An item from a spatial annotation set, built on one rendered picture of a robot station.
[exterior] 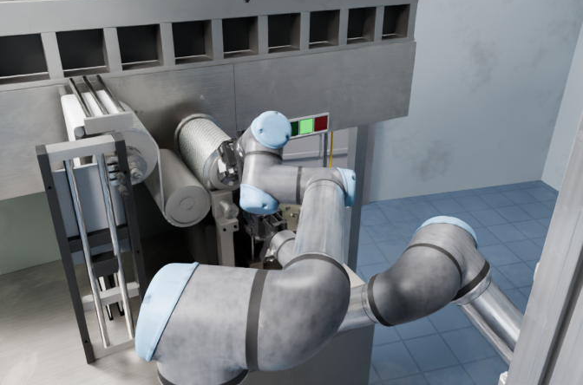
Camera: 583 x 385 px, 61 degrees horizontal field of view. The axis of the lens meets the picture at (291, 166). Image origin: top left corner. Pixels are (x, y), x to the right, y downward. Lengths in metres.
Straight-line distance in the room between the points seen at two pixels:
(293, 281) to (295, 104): 1.18
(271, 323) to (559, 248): 0.31
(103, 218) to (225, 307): 0.62
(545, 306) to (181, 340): 0.37
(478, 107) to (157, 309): 3.36
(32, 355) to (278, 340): 0.92
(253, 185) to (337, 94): 0.92
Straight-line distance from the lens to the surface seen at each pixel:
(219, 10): 1.53
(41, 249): 1.66
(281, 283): 0.58
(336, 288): 0.62
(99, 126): 1.13
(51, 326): 1.46
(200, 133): 1.38
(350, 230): 2.35
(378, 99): 1.92
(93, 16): 1.44
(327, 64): 1.74
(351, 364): 1.56
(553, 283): 0.39
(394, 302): 0.89
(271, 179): 0.92
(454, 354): 2.62
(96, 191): 1.11
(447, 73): 3.54
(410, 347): 2.60
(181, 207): 1.29
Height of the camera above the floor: 1.83
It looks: 26 degrees down
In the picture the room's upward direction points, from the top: 1 degrees clockwise
